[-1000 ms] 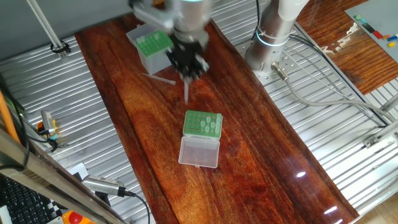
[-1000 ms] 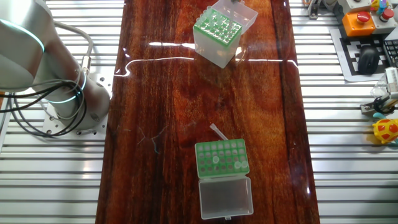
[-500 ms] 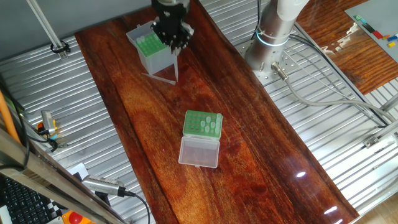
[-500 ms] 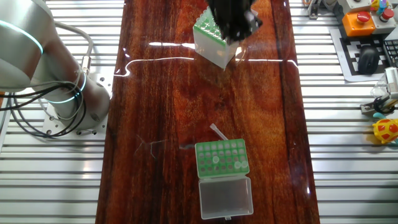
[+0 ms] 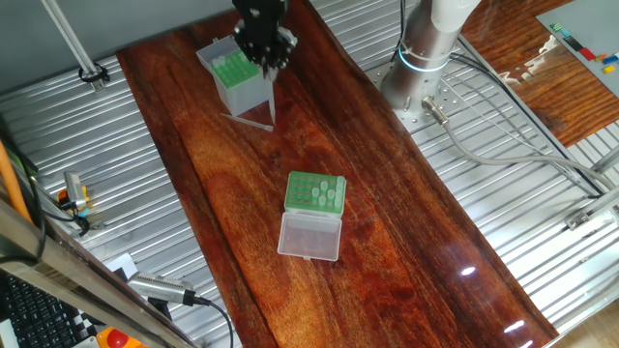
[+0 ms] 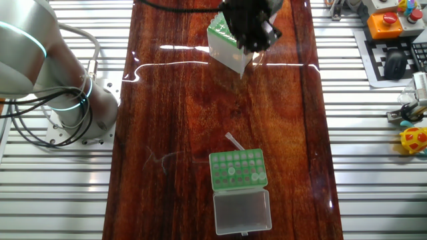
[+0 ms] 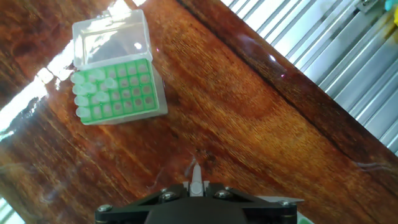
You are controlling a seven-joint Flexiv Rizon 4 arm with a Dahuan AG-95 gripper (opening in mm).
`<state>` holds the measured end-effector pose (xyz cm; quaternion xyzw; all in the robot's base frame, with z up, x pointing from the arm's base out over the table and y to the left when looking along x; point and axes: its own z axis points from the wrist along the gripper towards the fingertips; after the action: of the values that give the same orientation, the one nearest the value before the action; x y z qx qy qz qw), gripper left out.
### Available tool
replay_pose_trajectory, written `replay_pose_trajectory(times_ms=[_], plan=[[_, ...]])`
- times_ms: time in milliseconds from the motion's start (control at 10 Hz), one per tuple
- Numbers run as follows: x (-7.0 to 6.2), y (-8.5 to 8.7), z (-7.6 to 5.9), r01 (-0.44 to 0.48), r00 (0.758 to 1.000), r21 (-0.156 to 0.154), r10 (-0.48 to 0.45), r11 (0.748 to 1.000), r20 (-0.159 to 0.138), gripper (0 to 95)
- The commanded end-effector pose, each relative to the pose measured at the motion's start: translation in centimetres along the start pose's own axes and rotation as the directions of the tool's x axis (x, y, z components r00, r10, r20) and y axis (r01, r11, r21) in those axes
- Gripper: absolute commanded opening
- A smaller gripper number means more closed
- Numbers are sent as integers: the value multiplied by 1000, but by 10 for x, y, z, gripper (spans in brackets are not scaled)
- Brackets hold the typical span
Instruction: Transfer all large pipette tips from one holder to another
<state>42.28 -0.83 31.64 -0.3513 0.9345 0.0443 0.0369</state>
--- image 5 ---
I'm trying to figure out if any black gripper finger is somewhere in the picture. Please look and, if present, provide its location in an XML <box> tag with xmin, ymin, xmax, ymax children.
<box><xmin>249</xmin><ymin>47</ymin><xmax>275</xmax><ymax>73</ymax></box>
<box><xmin>273</xmin><ymin>28</ymin><xmax>299</xmax><ymax>69</ymax></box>

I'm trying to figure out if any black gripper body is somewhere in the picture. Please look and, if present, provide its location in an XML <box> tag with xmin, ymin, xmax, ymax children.
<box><xmin>231</xmin><ymin>0</ymin><xmax>291</xmax><ymax>54</ymax></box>

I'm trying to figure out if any green clear pipette tip box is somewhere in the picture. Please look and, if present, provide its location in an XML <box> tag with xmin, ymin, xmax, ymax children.
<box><xmin>277</xmin><ymin>170</ymin><xmax>348</xmax><ymax>263</ymax></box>
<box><xmin>195</xmin><ymin>33</ymin><xmax>275</xmax><ymax>118</ymax></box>

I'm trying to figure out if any yellow orange turtle toy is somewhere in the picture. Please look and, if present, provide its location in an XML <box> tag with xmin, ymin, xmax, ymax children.
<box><xmin>56</xmin><ymin>186</ymin><xmax>92</xmax><ymax>218</ymax></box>

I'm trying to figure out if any glossy brown wooden board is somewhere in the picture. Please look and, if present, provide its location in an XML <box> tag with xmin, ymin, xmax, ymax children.
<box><xmin>115</xmin><ymin>0</ymin><xmax>561</xmax><ymax>348</ymax></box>

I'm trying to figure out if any orange tube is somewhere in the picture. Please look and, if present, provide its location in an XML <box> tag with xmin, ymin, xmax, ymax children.
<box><xmin>0</xmin><ymin>138</ymin><xmax>34</xmax><ymax>224</ymax></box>

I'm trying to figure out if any grey board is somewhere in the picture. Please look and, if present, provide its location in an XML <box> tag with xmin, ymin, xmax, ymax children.
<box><xmin>535</xmin><ymin>0</ymin><xmax>619</xmax><ymax>99</ymax></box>

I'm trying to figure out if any orange emergency stop box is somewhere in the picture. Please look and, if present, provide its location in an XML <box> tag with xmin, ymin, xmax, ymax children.
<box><xmin>95</xmin><ymin>326</ymin><xmax>152</xmax><ymax>348</ymax></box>

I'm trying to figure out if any aluminium profile bar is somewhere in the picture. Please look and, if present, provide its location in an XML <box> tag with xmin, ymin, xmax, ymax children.
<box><xmin>564</xmin><ymin>186</ymin><xmax>619</xmax><ymax>231</ymax></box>
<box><xmin>588</xmin><ymin>143</ymin><xmax>619</xmax><ymax>175</ymax></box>

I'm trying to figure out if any black keyboard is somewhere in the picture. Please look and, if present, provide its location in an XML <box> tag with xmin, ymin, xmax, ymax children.
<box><xmin>0</xmin><ymin>273</ymin><xmax>92</xmax><ymax>348</ymax></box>

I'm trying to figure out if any grey cable with metal connector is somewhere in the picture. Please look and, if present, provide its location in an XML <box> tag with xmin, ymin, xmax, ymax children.
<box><xmin>420</xmin><ymin>95</ymin><xmax>618</xmax><ymax>192</ymax></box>

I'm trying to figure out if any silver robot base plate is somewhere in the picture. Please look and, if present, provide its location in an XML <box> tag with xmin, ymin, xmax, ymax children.
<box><xmin>366</xmin><ymin>50</ymin><xmax>485</xmax><ymax>136</ymax></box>

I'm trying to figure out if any black cable tie ring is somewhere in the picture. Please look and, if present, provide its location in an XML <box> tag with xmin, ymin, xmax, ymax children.
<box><xmin>77</xmin><ymin>61</ymin><xmax>111</xmax><ymax>85</ymax></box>

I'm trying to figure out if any aluminium post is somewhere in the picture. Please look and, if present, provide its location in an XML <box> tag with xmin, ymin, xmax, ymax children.
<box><xmin>40</xmin><ymin>0</ymin><xmax>108</xmax><ymax>94</ymax></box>

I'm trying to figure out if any silver camera on stand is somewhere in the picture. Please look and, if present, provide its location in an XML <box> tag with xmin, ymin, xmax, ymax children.
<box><xmin>127</xmin><ymin>270</ymin><xmax>198</xmax><ymax>307</ymax></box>

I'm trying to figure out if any black silver-camera cable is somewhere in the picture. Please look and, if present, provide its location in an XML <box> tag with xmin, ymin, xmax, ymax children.
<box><xmin>192</xmin><ymin>295</ymin><xmax>236</xmax><ymax>348</ymax></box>

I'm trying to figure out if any shiny steel rail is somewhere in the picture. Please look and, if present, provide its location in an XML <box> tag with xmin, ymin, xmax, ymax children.
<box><xmin>0</xmin><ymin>190</ymin><xmax>199</xmax><ymax>348</ymax></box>

